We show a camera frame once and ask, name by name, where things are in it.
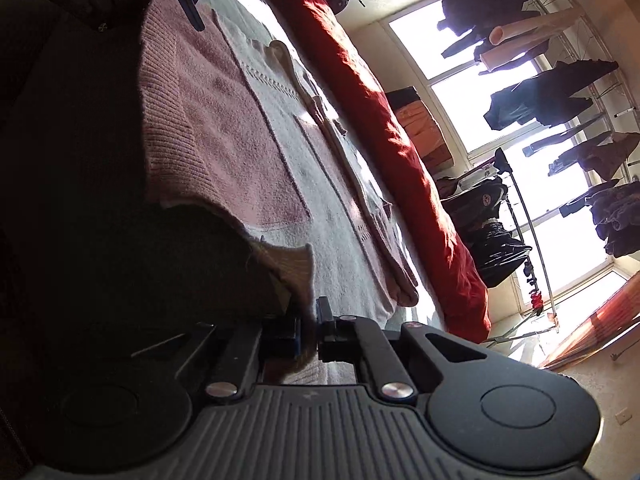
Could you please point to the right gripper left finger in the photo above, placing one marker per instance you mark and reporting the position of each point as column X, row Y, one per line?
column 250, row 352

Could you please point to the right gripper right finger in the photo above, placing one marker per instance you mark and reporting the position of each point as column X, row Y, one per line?
column 361, row 343

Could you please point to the pink and white sweater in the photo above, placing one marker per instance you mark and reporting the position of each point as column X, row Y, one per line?
column 203, row 270

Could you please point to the metal clothes rack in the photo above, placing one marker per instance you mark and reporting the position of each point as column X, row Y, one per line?
column 541, row 316

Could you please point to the green plaid bed blanket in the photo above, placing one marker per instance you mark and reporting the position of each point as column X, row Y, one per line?
column 240, row 0

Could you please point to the red duvet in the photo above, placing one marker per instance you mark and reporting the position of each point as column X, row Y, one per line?
column 449, row 266

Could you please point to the black hanging jacket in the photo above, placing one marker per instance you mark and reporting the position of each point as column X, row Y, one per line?
column 496, row 253

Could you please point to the black jacket with patch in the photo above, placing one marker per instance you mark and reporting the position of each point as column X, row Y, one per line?
column 471, row 208

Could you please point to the orange hanging cloth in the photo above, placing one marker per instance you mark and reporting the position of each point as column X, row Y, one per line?
column 422, row 129

